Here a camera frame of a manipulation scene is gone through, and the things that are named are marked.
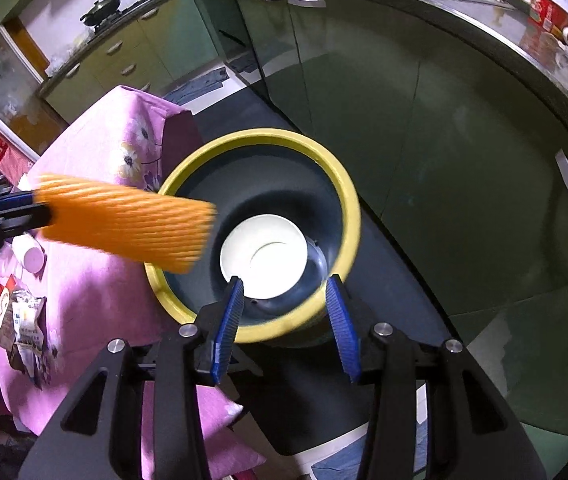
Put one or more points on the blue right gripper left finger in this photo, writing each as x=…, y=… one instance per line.
x=233, y=307

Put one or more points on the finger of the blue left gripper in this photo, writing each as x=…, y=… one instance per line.
x=16, y=221
x=17, y=201

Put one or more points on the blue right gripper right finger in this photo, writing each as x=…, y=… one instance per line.
x=347, y=339

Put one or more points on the clear plastic cup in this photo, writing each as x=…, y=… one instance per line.
x=29, y=253

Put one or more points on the orange foam fruit net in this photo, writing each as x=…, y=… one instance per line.
x=167, y=231

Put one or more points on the white snack wrapper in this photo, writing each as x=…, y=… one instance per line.
x=21, y=334

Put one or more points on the yellow rimmed dark trash bin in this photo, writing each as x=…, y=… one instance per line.
x=288, y=217

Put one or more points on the green kitchen cabinets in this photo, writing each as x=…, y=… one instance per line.
x=427, y=162

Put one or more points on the pink floral tablecloth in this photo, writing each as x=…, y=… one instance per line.
x=122, y=401

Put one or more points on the black wok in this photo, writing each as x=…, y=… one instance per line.
x=100, y=10

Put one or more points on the red box on counter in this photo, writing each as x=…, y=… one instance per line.
x=548, y=14

